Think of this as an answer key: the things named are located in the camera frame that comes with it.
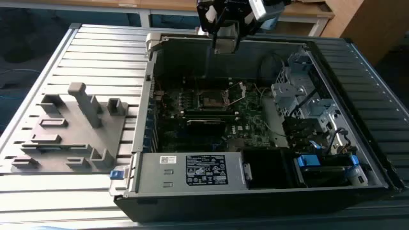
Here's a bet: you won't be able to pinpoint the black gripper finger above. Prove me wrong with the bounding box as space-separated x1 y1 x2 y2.
211 23 226 50
234 17 266 54

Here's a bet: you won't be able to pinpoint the silver CPU plate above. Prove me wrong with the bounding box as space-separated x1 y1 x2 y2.
214 35 238 55

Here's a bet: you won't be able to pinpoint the metal socket cover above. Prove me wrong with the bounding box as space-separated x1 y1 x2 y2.
222 81 249 107

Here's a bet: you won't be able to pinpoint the wire locking lever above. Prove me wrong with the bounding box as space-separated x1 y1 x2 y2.
229 94 253 108

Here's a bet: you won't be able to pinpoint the RAM slot black clips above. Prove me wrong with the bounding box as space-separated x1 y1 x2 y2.
185 109 238 113
183 114 239 118

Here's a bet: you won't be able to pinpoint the RAM slot white clips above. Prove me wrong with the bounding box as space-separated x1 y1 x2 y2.
183 116 239 121
183 111 239 115

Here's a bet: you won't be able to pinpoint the silver metal drive cage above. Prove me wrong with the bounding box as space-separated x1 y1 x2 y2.
270 46 345 144

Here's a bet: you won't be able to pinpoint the wooden cabinet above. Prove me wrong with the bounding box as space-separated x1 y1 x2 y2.
321 0 409 65

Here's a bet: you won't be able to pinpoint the green motherboard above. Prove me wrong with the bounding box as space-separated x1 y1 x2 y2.
149 76 287 154

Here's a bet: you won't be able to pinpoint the black graphics card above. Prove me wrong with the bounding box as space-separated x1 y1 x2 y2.
186 119 226 142

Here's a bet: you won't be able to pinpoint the dark chipset heatsink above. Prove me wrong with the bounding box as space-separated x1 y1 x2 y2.
227 138 245 149

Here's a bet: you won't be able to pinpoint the blue disk carrier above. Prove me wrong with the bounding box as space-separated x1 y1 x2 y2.
295 154 360 189

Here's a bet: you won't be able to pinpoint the grey parts rack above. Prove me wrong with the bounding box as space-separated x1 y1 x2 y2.
10 82 130 173

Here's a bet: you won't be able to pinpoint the silver power supply unit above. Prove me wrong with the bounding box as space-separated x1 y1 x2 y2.
126 151 253 194

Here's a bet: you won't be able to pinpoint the black PC case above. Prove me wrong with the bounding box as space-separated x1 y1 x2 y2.
107 32 406 223

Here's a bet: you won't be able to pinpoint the wooden desk white frame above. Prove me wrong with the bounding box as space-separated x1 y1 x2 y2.
0 0 335 37

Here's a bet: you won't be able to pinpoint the grey plastic case handle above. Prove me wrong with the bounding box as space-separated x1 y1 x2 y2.
145 33 159 52

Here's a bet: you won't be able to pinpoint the black plastic drive bracket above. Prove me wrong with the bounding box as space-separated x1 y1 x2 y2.
282 118 326 154

